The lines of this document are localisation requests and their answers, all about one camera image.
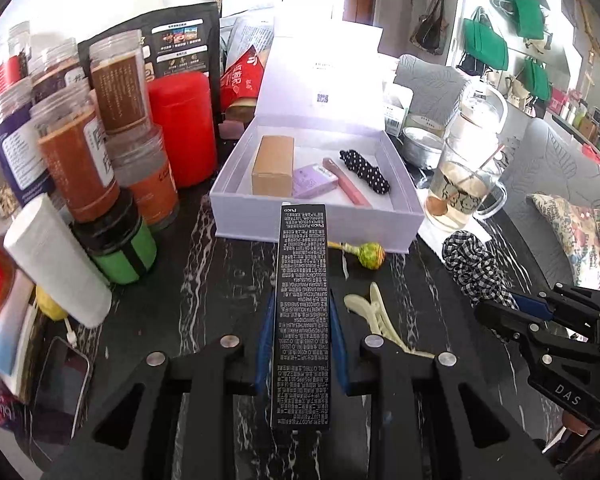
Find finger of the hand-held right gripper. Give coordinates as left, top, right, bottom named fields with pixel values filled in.
left=474, top=300, right=600, bottom=362
left=512, top=282, right=600, bottom=333

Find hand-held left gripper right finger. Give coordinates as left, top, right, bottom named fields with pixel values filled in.
left=329, top=297, right=551, bottom=480

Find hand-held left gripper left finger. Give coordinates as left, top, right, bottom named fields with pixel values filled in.
left=40, top=290, right=277, bottom=480

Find long black printed box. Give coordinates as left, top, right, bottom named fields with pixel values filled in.
left=271, top=203, right=333, bottom=428

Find black white checked scrunchie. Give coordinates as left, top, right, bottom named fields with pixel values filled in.
left=441, top=229, right=521, bottom=308

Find pink tube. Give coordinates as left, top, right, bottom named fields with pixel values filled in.
left=322, top=157, right=372, bottom=207

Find brown cardboard box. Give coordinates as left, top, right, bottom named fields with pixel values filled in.
left=251, top=135, right=297, bottom=197

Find lilac gift box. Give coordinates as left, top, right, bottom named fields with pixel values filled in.
left=209, top=14, right=426, bottom=255

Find person's right hand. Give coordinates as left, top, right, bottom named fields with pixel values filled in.
left=560, top=407, right=593, bottom=436

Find cream hair claw clip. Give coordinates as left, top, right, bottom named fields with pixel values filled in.
left=343, top=281, right=436, bottom=359

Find floral cushion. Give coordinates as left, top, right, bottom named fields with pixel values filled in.
left=530, top=192, right=600, bottom=293

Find green lollipop toy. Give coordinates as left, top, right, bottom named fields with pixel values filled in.
left=328, top=241, right=386, bottom=271

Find white paper napkin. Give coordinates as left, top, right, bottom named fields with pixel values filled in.
left=417, top=210, right=481, bottom=247

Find glass mug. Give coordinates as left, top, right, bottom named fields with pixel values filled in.
left=426, top=137, right=508, bottom=231

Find grey chair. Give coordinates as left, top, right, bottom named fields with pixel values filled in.
left=497, top=119, right=600, bottom=221
left=394, top=54, right=473, bottom=121

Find small lilac box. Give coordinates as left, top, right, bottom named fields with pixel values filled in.
left=292, top=164, right=338, bottom=200

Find green black jar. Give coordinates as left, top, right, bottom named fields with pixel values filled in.
left=72, top=192, right=158, bottom=286

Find black polka dot scrunchie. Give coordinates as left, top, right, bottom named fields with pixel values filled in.
left=339, top=148, right=392, bottom=195

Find row of small bottles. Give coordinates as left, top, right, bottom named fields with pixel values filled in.
left=550, top=87, right=600, bottom=171

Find steel cup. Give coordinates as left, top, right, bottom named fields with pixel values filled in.
left=401, top=126, right=446, bottom=168

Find short orange clear jar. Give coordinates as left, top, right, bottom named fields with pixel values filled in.
left=105, top=125, right=181, bottom=231

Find smartphone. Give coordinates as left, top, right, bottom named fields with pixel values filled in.
left=30, top=336, right=92, bottom=446

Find yellow small object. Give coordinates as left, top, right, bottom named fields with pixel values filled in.
left=35, top=285, right=68, bottom=321

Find green tote bag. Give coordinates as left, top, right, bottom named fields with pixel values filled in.
left=509, top=0, right=546, bottom=41
left=462, top=7, right=510, bottom=72
left=522, top=57, right=553, bottom=102

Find red canister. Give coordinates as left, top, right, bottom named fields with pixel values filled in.
left=146, top=71, right=218, bottom=189

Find white tissue roll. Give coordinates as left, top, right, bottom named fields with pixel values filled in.
left=3, top=194, right=113, bottom=328

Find white green carton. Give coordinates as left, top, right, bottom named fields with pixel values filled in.
left=382, top=85, right=413, bottom=136

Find large orange clear jar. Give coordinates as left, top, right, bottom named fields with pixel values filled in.
left=30, top=92, right=121, bottom=223

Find white blue packet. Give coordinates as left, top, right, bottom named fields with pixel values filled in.
left=0, top=280, right=36, bottom=376

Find red snack bag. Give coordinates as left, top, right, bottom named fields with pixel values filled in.
left=220, top=45, right=266, bottom=111

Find purple printed packet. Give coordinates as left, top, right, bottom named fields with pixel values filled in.
left=0, top=380, right=31, bottom=433

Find tall brown clear jar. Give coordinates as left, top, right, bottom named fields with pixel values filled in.
left=89, top=30, right=153, bottom=136

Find dark handbag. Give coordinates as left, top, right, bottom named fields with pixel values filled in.
left=412, top=0, right=448, bottom=53

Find grey paper packets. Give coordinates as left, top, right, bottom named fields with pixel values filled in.
left=220, top=14, right=276, bottom=63

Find purple label clear jar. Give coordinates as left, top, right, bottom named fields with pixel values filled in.
left=0, top=77, right=56, bottom=201

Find black snack pouch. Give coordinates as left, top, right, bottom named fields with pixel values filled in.
left=77, top=2, right=222, bottom=111

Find dark content clear jar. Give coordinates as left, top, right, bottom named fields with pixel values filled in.
left=30, top=37, right=93, bottom=106

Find brown door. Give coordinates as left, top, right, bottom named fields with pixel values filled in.
left=345, top=0, right=378, bottom=25

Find red label clear jar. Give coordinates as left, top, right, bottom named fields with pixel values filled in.
left=0, top=22, right=33, bottom=96

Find white handled bottle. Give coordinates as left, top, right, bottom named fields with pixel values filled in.
left=450, top=85, right=508, bottom=161

